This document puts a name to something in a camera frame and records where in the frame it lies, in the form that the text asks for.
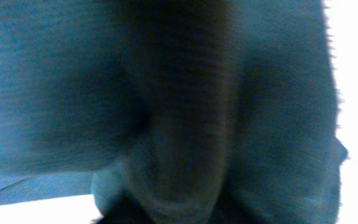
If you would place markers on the black garment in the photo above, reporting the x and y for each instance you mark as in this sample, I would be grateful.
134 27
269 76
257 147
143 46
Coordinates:
171 111

